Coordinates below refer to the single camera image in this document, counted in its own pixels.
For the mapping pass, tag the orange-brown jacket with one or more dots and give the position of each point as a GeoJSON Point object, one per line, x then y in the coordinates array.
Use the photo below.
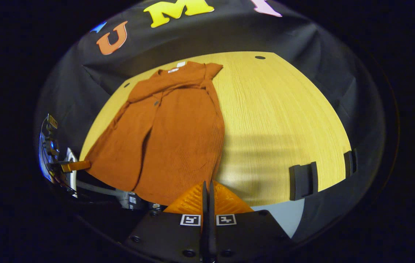
{"type": "Point", "coordinates": [171, 138]}

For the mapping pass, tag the grey metal frame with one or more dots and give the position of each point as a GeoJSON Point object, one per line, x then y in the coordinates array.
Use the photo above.
{"type": "Point", "coordinates": [98, 187]}

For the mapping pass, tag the black backdrop cloth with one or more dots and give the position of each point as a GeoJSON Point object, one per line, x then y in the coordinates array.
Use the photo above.
{"type": "Point", "coordinates": [229, 33]}

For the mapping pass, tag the white and black device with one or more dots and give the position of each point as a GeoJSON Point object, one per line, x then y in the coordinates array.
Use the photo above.
{"type": "Point", "coordinates": [71, 155]}

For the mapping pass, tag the black table edge clamp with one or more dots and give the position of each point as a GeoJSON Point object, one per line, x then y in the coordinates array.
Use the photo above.
{"type": "Point", "coordinates": [349, 162]}
{"type": "Point", "coordinates": [302, 180]}

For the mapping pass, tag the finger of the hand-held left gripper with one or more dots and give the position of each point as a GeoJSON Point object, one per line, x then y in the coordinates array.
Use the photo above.
{"type": "Point", "coordinates": [77, 166]}

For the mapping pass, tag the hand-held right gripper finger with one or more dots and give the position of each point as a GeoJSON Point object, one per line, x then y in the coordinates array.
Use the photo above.
{"type": "Point", "coordinates": [204, 219]}
{"type": "Point", "coordinates": [212, 219]}

